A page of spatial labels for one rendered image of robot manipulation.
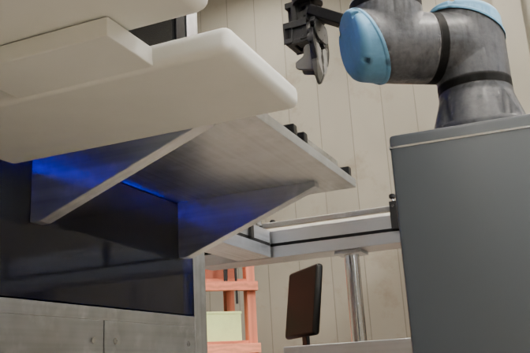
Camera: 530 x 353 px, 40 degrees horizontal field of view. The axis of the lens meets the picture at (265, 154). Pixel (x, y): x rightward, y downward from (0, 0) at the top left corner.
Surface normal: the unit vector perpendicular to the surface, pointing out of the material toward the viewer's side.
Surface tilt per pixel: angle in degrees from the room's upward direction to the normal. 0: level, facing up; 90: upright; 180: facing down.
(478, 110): 73
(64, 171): 90
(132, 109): 180
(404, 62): 139
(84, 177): 90
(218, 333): 90
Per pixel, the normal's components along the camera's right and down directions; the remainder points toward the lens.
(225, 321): 0.40, -0.29
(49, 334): 0.92, -0.16
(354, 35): -0.97, 0.13
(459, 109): -0.63, -0.47
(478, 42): 0.08, -0.21
